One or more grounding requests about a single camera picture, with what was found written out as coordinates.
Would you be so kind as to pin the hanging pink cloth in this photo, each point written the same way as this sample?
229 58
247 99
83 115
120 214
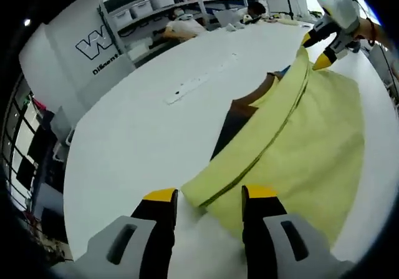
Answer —
39 105

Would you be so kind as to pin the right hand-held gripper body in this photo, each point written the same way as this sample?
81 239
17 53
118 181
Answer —
343 10

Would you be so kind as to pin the white office chair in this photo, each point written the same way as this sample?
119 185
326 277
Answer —
62 129

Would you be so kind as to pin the black computer monitor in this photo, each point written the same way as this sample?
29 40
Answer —
25 174

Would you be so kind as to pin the person's right hand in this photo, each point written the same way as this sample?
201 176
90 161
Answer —
364 29

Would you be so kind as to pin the yellow garment with blue sleeve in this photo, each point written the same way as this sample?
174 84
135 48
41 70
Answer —
311 135

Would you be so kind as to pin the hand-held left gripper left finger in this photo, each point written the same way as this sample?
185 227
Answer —
159 229

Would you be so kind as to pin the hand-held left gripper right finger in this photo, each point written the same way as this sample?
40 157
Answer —
258 229

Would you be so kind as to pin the small plush toy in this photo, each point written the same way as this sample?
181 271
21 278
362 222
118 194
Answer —
249 18

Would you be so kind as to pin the row of white storage boxes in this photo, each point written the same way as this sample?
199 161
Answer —
141 8

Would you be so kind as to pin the grey metal storage shelf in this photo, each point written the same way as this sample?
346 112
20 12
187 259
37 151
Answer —
187 7

